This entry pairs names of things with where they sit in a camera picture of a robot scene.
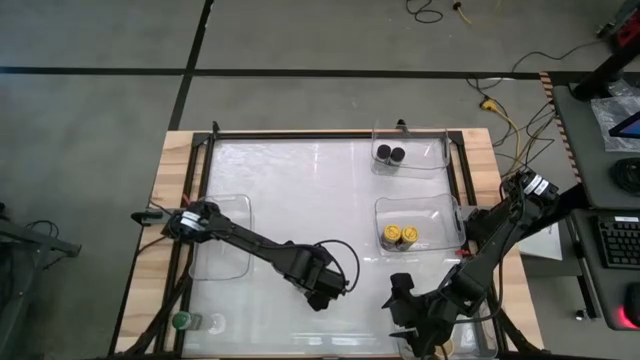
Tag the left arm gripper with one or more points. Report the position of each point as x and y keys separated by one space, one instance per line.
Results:
x=320 y=280

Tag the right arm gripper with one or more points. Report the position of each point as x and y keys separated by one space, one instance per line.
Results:
x=425 y=315

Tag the yellow lid spice jar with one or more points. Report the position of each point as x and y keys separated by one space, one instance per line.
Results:
x=410 y=234
x=391 y=233

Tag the black lid spice jar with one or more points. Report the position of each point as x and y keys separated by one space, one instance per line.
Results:
x=398 y=155
x=384 y=151

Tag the green lid spice jar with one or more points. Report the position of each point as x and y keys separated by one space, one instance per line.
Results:
x=181 y=320

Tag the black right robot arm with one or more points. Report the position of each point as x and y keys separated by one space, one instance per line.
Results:
x=495 y=240

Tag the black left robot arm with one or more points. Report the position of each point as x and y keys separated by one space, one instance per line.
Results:
x=250 y=245

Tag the clear plastic bin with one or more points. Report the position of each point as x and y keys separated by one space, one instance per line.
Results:
x=475 y=335
x=425 y=155
x=220 y=265
x=430 y=215

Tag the clear round plastic lid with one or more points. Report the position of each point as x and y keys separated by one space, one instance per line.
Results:
x=216 y=324

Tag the white paper sheet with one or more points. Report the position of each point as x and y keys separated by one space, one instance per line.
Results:
x=545 y=247

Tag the black keyboard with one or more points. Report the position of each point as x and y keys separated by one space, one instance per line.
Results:
x=620 y=242

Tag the black computer mouse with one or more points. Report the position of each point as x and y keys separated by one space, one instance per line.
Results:
x=634 y=300

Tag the grey desk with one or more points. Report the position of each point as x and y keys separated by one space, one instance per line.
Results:
x=585 y=165

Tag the black round coil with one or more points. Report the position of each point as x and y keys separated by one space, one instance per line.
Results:
x=627 y=176

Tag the clear plastic bag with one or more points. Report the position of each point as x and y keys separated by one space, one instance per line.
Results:
x=607 y=115

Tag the blue screen tablet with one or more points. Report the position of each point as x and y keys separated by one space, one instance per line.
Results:
x=630 y=127

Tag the black metal floor stand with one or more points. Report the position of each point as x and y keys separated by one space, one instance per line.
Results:
x=30 y=240

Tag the black stand pole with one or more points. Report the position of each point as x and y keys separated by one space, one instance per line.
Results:
x=600 y=75

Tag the red black tool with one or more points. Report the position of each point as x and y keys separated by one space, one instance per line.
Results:
x=629 y=35

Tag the black metal table frame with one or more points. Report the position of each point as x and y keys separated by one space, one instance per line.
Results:
x=325 y=135

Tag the black frame knob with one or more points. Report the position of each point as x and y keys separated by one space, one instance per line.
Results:
x=401 y=124
x=216 y=129

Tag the grey metal bracket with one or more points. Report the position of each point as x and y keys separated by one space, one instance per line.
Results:
x=612 y=22

